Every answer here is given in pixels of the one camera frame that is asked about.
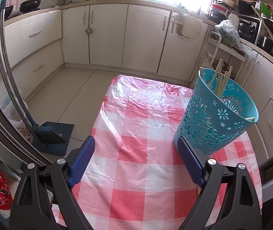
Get white plastic bag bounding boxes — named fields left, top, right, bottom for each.
left=0, top=95, right=30, bottom=128

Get stack of pots and pans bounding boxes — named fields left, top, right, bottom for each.
left=208, top=0, right=235, bottom=18

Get clear plastic bag holder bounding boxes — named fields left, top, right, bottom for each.
left=171, top=13, right=203, bottom=39

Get cream base cabinets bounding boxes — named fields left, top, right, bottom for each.
left=0, top=1, right=217, bottom=96

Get blue dustpan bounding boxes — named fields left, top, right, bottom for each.
left=32, top=120, right=75, bottom=157

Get black microwave oven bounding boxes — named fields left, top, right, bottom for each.
left=238, top=0, right=262, bottom=18

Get light wooden chopstick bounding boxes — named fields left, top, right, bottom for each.
left=251, top=5, right=273, bottom=78

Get white thermos jug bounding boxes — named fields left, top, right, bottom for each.
left=226, top=13, right=240, bottom=29

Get black toaster oven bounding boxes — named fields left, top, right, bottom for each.
left=236, top=16, right=263, bottom=45

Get blue plastic perforated basket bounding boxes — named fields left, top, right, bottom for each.
left=173, top=68, right=259, bottom=156

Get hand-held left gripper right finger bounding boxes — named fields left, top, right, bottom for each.
left=177, top=136, right=264, bottom=230

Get black rice cooker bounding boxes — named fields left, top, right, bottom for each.
left=258, top=35, right=273, bottom=58

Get cream drawer cabinet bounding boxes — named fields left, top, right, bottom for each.
left=237, top=42, right=273, bottom=160

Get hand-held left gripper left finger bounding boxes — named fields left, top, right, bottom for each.
left=9, top=135, right=96, bottom=230

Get green cutting board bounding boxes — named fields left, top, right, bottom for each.
left=258, top=2, right=272, bottom=19

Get black wok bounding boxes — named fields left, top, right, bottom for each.
left=19, top=0, right=56, bottom=14

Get white trolley rack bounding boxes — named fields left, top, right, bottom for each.
left=205, top=31, right=247, bottom=87

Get pink checked plastic tablecloth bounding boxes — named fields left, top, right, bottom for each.
left=51, top=75, right=263, bottom=230

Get bunch of chopsticks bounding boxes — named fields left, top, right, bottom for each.
left=200, top=58, right=255, bottom=122

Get green vegetable plastic bag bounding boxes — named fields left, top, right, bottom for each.
left=214, top=19, right=241, bottom=49

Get blue broom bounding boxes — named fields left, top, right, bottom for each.
left=0, top=0, right=66, bottom=146

